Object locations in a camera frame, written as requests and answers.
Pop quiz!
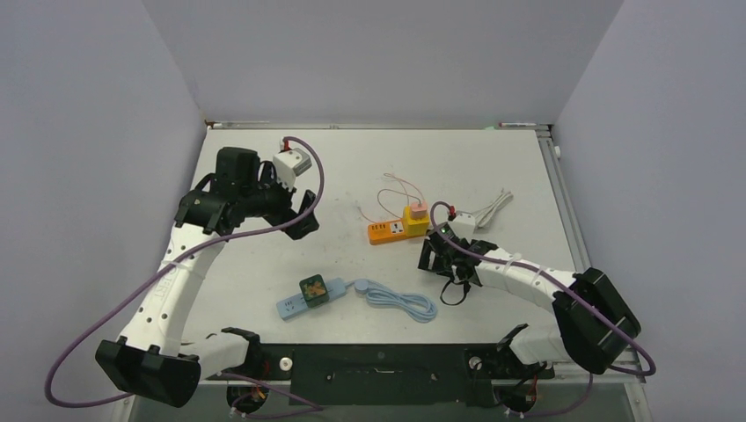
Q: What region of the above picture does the dark green cube adapter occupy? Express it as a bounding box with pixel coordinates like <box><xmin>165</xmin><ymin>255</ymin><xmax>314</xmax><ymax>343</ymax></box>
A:
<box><xmin>299</xmin><ymin>274</ymin><xmax>330</xmax><ymax>309</ymax></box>

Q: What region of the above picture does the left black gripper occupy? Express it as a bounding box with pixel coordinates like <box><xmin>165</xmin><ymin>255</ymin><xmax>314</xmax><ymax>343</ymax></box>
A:
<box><xmin>239</xmin><ymin>163</ymin><xmax>318</xmax><ymax>238</ymax></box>

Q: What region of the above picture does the aluminium frame rail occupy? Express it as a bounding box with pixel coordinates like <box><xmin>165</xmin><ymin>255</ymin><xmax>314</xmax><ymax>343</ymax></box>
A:
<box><xmin>182</xmin><ymin>122</ymin><xmax>634</xmax><ymax>421</ymax></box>

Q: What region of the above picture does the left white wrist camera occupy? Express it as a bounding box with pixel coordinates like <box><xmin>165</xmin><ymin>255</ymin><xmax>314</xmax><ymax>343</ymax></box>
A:
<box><xmin>272</xmin><ymin>140</ymin><xmax>312</xmax><ymax>192</ymax></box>

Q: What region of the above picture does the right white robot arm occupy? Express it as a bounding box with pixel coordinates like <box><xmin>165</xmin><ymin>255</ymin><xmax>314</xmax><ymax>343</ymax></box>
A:
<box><xmin>418</xmin><ymin>230</ymin><xmax>645</xmax><ymax>376</ymax></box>

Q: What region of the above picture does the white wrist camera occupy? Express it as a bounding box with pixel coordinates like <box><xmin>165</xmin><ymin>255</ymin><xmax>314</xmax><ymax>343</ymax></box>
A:
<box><xmin>272</xmin><ymin>140</ymin><xmax>312</xmax><ymax>192</ymax></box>
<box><xmin>448</xmin><ymin>210</ymin><xmax>476</xmax><ymax>241</ymax></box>

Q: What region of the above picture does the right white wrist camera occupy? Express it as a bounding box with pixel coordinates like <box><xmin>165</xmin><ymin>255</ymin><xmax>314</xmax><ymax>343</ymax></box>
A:
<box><xmin>448</xmin><ymin>210</ymin><xmax>476</xmax><ymax>241</ymax></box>

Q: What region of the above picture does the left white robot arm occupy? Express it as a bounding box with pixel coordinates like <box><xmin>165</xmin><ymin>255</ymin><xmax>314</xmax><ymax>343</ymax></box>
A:
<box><xmin>95</xmin><ymin>145</ymin><xmax>318</xmax><ymax>407</ymax></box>

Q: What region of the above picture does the yellow cube adapter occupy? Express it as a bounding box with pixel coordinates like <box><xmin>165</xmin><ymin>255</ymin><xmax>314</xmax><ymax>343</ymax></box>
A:
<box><xmin>402</xmin><ymin>205</ymin><xmax>430</xmax><ymax>237</ymax></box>

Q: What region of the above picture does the light blue power strip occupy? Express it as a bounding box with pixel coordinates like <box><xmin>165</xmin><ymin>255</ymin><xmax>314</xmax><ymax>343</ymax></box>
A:
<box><xmin>276</xmin><ymin>278</ymin><xmax>347</xmax><ymax>321</ymax></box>

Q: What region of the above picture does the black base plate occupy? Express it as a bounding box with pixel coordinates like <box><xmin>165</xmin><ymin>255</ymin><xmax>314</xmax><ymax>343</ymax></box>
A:
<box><xmin>237</xmin><ymin>343</ymin><xmax>555</xmax><ymax>407</ymax></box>

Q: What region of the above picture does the orange power strip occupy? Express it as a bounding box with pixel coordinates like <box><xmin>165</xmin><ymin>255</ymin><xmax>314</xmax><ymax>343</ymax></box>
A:
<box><xmin>367</xmin><ymin>219</ymin><xmax>406</xmax><ymax>245</ymax></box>

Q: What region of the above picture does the purple cable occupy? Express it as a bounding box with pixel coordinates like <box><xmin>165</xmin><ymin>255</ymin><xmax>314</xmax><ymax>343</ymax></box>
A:
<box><xmin>44</xmin><ymin>135</ymin><xmax>326</xmax><ymax>420</ymax></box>
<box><xmin>428</xmin><ymin>201</ymin><xmax>657</xmax><ymax>419</ymax></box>

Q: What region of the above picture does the light blue cable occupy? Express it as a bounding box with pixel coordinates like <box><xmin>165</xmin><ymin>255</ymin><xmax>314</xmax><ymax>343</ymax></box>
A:
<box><xmin>354</xmin><ymin>278</ymin><xmax>439</xmax><ymax>324</ymax></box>

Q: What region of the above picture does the white cable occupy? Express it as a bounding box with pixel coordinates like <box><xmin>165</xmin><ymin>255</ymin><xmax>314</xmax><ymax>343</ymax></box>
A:
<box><xmin>465</xmin><ymin>187</ymin><xmax>516</xmax><ymax>229</ymax></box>

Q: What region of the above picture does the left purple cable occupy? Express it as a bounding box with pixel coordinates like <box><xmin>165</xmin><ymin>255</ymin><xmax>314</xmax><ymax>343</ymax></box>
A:
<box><xmin>44</xmin><ymin>135</ymin><xmax>326</xmax><ymax>420</ymax></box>

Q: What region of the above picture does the pink charger plug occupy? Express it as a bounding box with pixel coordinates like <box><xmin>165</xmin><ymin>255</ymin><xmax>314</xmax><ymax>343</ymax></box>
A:
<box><xmin>409</xmin><ymin>201</ymin><xmax>428</xmax><ymax>219</ymax></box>

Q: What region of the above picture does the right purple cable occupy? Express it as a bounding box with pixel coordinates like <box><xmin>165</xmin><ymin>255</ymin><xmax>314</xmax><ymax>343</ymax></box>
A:
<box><xmin>428</xmin><ymin>201</ymin><xmax>657</xmax><ymax>419</ymax></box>

